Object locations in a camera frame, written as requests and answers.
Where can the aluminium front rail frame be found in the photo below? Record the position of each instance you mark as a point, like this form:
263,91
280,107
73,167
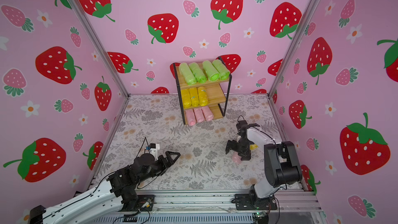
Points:
292,206

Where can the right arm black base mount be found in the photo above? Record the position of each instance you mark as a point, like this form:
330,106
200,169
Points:
250,201

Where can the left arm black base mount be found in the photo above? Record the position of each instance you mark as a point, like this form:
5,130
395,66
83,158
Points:
133,202

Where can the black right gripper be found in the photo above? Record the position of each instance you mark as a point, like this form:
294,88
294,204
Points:
240,146

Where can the pink roll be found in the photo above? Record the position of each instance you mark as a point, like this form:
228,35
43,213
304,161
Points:
190,116
236,158
207,113
199,115

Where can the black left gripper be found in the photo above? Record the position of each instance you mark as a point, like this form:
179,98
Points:
163,163

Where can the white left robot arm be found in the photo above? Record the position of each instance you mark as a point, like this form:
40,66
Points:
116,192

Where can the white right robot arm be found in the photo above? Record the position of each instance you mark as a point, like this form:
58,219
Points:
281,164

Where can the yellow roll with teal label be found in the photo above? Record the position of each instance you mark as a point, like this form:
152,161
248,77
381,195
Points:
203,98

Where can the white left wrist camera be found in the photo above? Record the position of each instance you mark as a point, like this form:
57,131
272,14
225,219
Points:
153,149

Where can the light green roll with label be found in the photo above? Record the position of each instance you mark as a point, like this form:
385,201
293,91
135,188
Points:
198,73

